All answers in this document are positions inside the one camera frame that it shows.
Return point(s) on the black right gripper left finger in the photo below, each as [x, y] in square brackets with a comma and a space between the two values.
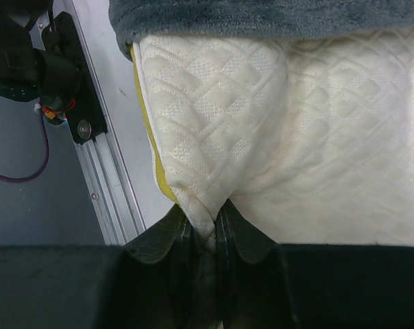
[145, 283]

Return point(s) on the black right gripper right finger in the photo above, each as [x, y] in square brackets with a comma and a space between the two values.
[264, 284]

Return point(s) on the cream quilted pillow yellow trim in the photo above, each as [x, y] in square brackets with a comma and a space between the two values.
[311, 140]

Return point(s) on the grey zebra pillowcase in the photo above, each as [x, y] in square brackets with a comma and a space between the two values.
[133, 20]

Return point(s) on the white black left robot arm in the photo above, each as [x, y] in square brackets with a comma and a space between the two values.
[28, 73]

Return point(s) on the aluminium front rail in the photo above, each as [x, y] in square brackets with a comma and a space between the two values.
[117, 164]

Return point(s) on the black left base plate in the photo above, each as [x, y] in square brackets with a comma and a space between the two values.
[66, 86]

